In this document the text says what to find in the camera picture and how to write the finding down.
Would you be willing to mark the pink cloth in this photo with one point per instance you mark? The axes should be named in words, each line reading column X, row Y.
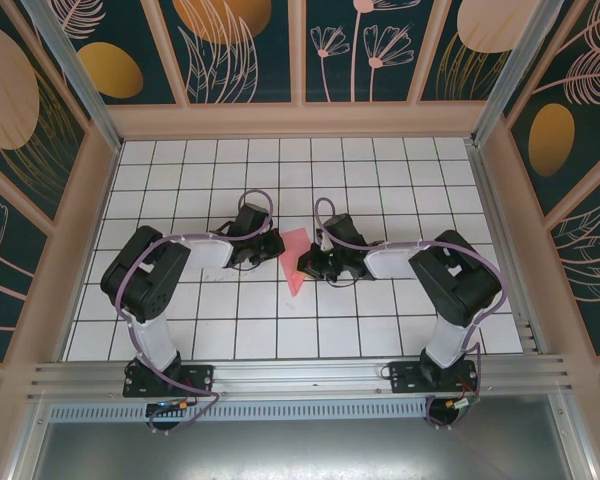
column 292, row 260

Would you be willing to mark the shiny metal sheet panel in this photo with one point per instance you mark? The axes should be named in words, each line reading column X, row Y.
column 305, row 450

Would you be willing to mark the aluminium frame bar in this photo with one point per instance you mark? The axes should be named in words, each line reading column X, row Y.
column 576, row 440
column 26, row 440

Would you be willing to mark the long aluminium mounting rail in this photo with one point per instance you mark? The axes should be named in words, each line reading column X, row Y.
column 305, row 372

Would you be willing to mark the yellow power connector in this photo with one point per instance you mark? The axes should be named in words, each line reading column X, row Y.
column 183, row 403
column 454, row 403

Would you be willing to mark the aluminium corner post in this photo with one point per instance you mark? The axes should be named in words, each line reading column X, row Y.
column 505, row 65
column 80, row 80

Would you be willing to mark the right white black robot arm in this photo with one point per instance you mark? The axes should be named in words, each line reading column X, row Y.
column 460, row 285

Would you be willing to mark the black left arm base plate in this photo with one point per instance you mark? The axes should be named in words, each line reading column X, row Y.
column 200, row 380

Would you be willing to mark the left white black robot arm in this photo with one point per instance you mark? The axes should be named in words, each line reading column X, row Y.
column 145, row 280

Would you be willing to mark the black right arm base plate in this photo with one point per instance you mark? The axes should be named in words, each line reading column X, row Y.
column 405, row 380

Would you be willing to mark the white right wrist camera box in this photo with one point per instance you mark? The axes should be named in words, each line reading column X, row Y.
column 322, row 242

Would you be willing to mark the aluminium side rail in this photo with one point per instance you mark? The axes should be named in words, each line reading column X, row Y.
column 491, row 200

